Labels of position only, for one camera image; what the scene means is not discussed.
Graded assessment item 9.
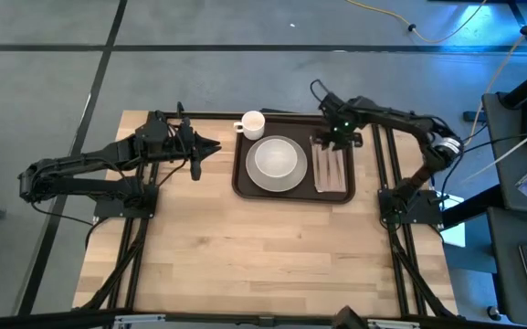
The black rig beam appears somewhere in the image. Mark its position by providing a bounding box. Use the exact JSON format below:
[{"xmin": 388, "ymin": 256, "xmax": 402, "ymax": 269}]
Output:
[{"xmin": 0, "ymin": 309, "xmax": 527, "ymax": 329}]

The black floor cable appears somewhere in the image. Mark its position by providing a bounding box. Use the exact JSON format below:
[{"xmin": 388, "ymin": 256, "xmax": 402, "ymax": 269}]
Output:
[{"xmin": 29, "ymin": 196, "xmax": 109, "ymax": 251}]

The grey desk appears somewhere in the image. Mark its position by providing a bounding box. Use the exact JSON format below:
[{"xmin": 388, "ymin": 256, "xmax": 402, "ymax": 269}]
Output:
[
  {"xmin": 480, "ymin": 90, "xmax": 527, "ymax": 214},
  {"xmin": 486, "ymin": 206, "xmax": 527, "ymax": 328}
]

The brown cloth napkin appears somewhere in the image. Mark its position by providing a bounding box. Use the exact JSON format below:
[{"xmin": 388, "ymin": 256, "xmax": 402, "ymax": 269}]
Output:
[{"xmin": 309, "ymin": 135, "xmax": 348, "ymax": 194}]

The black cable bundle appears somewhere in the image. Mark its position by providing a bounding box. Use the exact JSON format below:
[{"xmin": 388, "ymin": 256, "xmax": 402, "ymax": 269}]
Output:
[
  {"xmin": 78, "ymin": 218, "xmax": 153, "ymax": 313},
  {"xmin": 388, "ymin": 223, "xmax": 457, "ymax": 319}
]

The silver bracket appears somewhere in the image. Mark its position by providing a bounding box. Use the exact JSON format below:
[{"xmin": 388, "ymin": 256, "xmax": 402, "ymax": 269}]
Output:
[
  {"xmin": 366, "ymin": 318, "xmax": 422, "ymax": 329},
  {"xmin": 114, "ymin": 313, "xmax": 166, "ymax": 326}
]

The brown plastic tray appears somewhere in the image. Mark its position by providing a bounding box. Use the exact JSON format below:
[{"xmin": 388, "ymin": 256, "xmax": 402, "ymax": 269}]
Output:
[{"xmin": 231, "ymin": 113, "xmax": 356, "ymax": 206}]

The black aluminium table frame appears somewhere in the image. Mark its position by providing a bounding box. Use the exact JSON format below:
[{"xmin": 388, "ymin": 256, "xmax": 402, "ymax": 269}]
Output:
[{"xmin": 107, "ymin": 101, "xmax": 428, "ymax": 319}]

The white mug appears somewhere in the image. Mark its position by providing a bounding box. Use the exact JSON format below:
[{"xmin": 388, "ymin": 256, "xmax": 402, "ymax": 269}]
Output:
[{"xmin": 233, "ymin": 110, "xmax": 267, "ymax": 142}]

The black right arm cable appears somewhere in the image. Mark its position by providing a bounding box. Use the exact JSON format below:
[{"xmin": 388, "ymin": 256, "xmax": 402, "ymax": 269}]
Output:
[{"xmin": 309, "ymin": 79, "xmax": 337, "ymax": 109}]

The gold knife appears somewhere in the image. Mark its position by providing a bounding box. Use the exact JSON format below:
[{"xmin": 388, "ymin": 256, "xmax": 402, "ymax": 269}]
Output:
[{"xmin": 312, "ymin": 136, "xmax": 325, "ymax": 186}]

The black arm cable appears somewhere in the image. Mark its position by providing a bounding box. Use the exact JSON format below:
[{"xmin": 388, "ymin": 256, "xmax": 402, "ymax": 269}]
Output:
[
  {"xmin": 155, "ymin": 157, "xmax": 190, "ymax": 187},
  {"xmin": 309, "ymin": 79, "xmax": 337, "ymax": 109}
]

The white sheet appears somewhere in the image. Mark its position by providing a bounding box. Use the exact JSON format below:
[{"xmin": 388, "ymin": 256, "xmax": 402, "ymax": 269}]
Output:
[{"xmin": 439, "ymin": 194, "xmax": 468, "ymax": 249}]

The white round plate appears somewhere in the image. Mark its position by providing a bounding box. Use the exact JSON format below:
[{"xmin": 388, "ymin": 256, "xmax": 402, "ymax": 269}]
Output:
[{"xmin": 245, "ymin": 134, "xmax": 309, "ymax": 194}]

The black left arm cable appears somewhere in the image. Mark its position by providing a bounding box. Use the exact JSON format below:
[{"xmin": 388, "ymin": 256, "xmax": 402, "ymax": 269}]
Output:
[{"xmin": 155, "ymin": 157, "xmax": 190, "ymax": 187}]

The yellow cable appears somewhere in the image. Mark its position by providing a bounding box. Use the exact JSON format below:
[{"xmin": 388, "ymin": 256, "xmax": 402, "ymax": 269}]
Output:
[
  {"xmin": 344, "ymin": 0, "xmax": 488, "ymax": 46},
  {"xmin": 470, "ymin": 2, "xmax": 527, "ymax": 138}
]

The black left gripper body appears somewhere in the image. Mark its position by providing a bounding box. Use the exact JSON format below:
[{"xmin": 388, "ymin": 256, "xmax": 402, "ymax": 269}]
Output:
[{"xmin": 171, "ymin": 118, "xmax": 200, "ymax": 160}]

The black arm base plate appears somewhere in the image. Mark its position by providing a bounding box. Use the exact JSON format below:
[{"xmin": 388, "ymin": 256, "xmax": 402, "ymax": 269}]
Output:
[
  {"xmin": 377, "ymin": 187, "xmax": 445, "ymax": 230},
  {"xmin": 92, "ymin": 182, "xmax": 160, "ymax": 220}
]

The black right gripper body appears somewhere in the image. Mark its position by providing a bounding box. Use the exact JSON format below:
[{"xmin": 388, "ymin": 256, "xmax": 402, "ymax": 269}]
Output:
[{"xmin": 320, "ymin": 92, "xmax": 367, "ymax": 148}]

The white cable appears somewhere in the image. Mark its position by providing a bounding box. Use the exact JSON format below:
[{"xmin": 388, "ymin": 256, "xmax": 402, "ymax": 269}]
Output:
[{"xmin": 461, "ymin": 119, "xmax": 527, "ymax": 184}]

